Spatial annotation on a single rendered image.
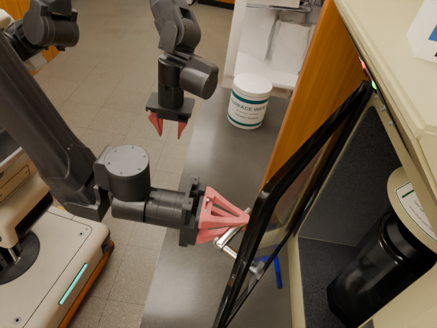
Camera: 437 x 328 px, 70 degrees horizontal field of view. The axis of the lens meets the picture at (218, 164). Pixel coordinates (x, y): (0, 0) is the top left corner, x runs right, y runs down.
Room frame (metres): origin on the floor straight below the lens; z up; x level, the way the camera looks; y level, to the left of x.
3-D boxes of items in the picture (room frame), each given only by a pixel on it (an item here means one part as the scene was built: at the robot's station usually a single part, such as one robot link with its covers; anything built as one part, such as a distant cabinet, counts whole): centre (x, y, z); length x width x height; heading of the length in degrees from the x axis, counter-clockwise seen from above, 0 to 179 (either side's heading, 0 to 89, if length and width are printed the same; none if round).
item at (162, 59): (0.59, 0.13, 1.27); 0.07 x 0.06 x 0.07; 66
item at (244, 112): (0.95, -0.06, 1.02); 0.13 x 0.13 x 0.15
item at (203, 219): (0.29, -0.01, 1.20); 0.09 x 0.07 x 0.07; 90
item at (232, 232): (0.27, -0.06, 1.20); 0.10 x 0.05 x 0.03; 150
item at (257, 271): (0.22, -0.08, 1.18); 0.02 x 0.02 x 0.06; 60
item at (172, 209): (0.29, 0.06, 1.20); 0.07 x 0.07 x 0.10; 0
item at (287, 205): (0.32, -0.12, 1.19); 0.30 x 0.01 x 0.40; 150
